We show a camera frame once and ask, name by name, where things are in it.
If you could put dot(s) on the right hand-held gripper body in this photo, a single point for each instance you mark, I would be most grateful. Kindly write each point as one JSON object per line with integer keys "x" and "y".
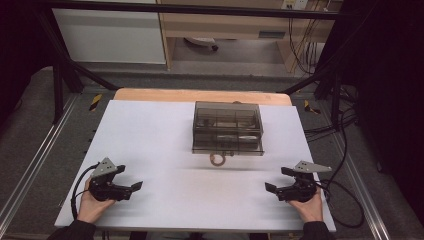
{"x": 300, "y": 191}

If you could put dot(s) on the white table board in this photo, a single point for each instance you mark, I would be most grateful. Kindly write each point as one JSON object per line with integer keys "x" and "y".
{"x": 160, "y": 140}

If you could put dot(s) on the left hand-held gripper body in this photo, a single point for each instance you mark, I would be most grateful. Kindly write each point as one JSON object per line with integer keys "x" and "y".
{"x": 106, "y": 190}

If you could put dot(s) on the aluminium rail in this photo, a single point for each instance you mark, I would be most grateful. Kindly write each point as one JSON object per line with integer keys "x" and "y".
{"x": 363, "y": 186}
{"x": 36, "y": 156}

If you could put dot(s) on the white wall socket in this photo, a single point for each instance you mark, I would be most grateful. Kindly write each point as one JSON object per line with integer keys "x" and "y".
{"x": 295, "y": 4}

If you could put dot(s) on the person's left hand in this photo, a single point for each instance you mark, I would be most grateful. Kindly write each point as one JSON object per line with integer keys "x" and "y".
{"x": 90, "y": 208}

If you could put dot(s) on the white object under desk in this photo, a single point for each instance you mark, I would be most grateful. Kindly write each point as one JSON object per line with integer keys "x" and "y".
{"x": 201, "y": 42}

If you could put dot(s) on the light wooden desk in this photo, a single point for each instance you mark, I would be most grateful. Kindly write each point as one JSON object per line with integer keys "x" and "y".
{"x": 226, "y": 26}

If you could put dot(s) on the black metal frame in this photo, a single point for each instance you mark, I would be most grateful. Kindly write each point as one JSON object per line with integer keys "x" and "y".
{"x": 186, "y": 8}

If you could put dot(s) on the smoky transparent drawer box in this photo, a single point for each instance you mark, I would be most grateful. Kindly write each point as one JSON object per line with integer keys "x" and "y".
{"x": 226, "y": 126}

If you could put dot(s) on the white cabinet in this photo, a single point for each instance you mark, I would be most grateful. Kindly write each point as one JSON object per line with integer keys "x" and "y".
{"x": 110, "y": 36}

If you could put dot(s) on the person's right hand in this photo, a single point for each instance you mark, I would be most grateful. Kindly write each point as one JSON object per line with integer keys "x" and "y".
{"x": 311, "y": 210}

